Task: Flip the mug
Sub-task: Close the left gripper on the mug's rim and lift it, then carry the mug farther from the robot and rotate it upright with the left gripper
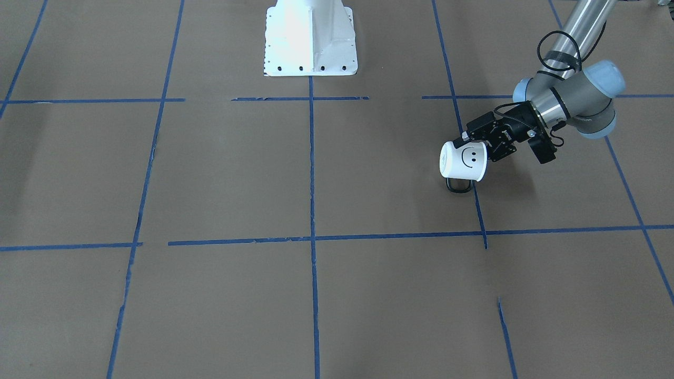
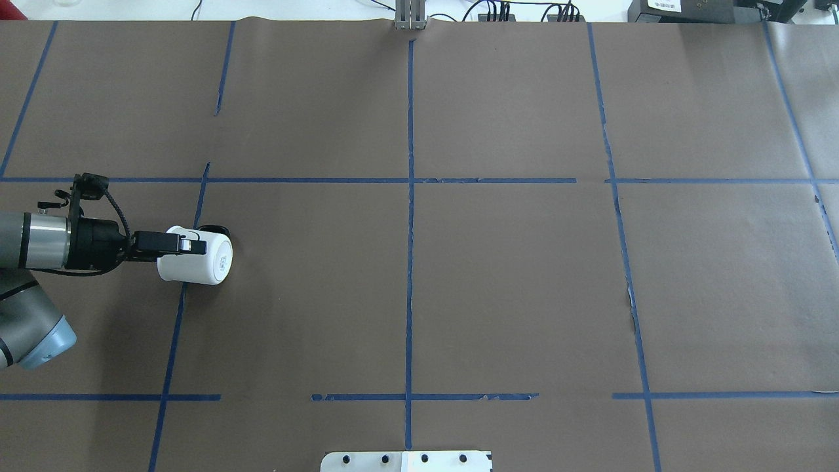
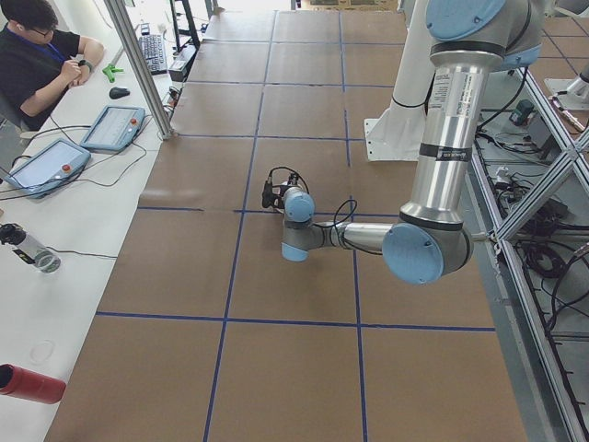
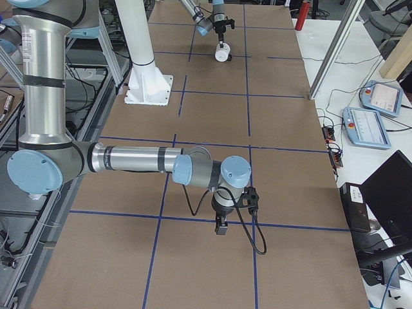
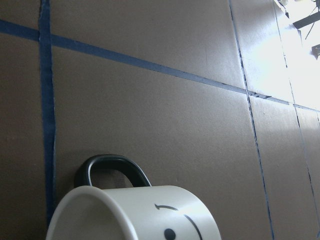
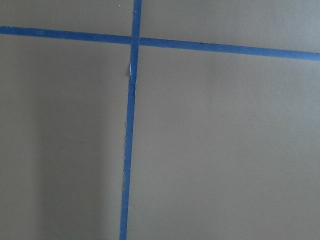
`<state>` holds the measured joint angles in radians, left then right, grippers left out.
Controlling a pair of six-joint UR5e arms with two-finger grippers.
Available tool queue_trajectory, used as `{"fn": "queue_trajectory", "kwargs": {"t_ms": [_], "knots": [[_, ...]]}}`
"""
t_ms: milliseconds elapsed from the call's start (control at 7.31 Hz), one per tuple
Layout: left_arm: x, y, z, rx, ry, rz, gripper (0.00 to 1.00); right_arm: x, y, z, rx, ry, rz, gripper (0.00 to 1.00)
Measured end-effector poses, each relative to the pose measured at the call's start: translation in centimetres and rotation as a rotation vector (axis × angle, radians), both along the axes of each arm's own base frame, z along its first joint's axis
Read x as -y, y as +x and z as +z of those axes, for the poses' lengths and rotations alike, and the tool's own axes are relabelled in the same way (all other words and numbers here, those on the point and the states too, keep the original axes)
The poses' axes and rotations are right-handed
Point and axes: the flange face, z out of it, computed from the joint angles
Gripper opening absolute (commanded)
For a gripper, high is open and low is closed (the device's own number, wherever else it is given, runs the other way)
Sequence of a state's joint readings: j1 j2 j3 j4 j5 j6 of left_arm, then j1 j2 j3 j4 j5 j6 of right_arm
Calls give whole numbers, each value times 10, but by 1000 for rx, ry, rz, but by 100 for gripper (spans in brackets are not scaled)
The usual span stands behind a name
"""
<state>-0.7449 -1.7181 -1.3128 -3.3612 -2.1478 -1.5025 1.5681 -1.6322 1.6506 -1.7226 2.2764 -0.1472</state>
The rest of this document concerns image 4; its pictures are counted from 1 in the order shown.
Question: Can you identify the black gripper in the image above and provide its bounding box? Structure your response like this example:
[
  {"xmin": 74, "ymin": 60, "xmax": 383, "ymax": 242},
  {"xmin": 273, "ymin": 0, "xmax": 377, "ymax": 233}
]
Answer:
[
  {"xmin": 213, "ymin": 20, "xmax": 226, "ymax": 48},
  {"xmin": 211, "ymin": 198, "xmax": 234, "ymax": 236}
]

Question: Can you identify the white smiley face mug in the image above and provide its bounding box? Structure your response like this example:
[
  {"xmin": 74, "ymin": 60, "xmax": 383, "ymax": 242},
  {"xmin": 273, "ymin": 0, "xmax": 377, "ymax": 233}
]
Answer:
[{"xmin": 214, "ymin": 42, "xmax": 232, "ymax": 62}]

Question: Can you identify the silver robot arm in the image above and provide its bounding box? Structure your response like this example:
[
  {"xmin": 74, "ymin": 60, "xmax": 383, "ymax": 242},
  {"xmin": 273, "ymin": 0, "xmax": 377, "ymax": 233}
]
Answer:
[
  {"xmin": 180, "ymin": 0, "xmax": 234, "ymax": 48},
  {"xmin": 7, "ymin": 1, "xmax": 258, "ymax": 240}
]

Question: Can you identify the red cylinder can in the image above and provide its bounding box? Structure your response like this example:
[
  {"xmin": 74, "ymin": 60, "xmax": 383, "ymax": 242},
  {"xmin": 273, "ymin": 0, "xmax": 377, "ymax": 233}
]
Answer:
[{"xmin": 295, "ymin": 1, "xmax": 310, "ymax": 31}]

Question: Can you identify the black power strip right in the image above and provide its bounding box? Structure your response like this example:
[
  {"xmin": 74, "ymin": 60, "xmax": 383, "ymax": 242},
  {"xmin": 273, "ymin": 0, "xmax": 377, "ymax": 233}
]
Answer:
[{"xmin": 328, "ymin": 149, "xmax": 343, "ymax": 169}]

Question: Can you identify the black power strip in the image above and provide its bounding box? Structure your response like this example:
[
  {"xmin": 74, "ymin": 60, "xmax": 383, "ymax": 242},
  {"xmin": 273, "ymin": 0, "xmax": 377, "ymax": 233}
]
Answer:
[
  {"xmin": 322, "ymin": 126, "xmax": 335, "ymax": 143},
  {"xmin": 328, "ymin": 149, "xmax": 343, "ymax": 169}
]

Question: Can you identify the black box with label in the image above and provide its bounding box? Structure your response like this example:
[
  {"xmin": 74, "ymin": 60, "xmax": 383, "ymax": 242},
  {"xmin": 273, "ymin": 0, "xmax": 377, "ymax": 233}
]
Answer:
[{"xmin": 339, "ymin": 182, "xmax": 371, "ymax": 233}]

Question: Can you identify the black power strip left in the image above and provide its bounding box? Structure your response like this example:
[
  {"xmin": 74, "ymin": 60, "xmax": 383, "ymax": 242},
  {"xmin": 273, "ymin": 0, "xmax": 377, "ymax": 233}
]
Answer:
[{"xmin": 322, "ymin": 126, "xmax": 335, "ymax": 143}]

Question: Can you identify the black laptop computer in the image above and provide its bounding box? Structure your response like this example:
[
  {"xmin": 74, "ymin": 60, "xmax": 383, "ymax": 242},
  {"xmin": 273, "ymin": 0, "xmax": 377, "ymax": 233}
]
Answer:
[{"xmin": 358, "ymin": 150, "xmax": 411, "ymax": 267}]

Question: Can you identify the blue teach pendant near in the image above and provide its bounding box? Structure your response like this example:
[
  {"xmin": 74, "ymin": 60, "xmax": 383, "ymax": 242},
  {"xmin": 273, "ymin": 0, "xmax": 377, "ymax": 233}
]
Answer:
[{"xmin": 342, "ymin": 107, "xmax": 391, "ymax": 150}]

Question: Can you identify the blue teach pendant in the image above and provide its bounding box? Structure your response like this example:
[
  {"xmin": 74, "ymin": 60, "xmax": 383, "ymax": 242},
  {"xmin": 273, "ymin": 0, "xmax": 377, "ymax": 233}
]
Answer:
[
  {"xmin": 359, "ymin": 80, "xmax": 404, "ymax": 118},
  {"xmin": 342, "ymin": 107, "xmax": 391, "ymax": 150}
]

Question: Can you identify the wooden beam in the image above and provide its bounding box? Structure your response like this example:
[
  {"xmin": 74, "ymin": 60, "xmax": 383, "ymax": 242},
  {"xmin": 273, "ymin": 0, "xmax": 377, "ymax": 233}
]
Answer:
[{"xmin": 379, "ymin": 26, "xmax": 412, "ymax": 80}]

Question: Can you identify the blue teach pendant far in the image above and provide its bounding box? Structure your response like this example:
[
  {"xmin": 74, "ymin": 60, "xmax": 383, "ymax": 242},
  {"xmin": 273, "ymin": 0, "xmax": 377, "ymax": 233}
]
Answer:
[{"xmin": 359, "ymin": 80, "xmax": 404, "ymax": 118}]

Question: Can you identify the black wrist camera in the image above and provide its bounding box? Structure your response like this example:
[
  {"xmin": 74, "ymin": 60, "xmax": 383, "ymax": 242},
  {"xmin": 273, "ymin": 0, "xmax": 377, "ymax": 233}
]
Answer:
[
  {"xmin": 225, "ymin": 18, "xmax": 235, "ymax": 29},
  {"xmin": 237, "ymin": 186, "xmax": 259, "ymax": 216}
]

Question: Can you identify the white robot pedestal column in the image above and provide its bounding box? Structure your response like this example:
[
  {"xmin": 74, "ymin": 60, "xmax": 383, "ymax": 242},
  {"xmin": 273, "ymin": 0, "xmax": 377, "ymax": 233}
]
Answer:
[{"xmin": 115, "ymin": 0, "xmax": 161, "ymax": 86}]

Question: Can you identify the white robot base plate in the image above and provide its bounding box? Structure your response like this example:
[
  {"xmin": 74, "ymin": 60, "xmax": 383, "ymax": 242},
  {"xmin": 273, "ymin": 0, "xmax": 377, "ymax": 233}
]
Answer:
[{"xmin": 124, "ymin": 75, "xmax": 173, "ymax": 106}]

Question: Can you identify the grey aluminium frame post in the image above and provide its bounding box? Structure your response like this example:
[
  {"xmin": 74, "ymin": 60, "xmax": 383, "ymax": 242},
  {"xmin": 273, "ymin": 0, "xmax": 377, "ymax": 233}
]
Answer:
[{"xmin": 308, "ymin": 0, "xmax": 365, "ymax": 100}]

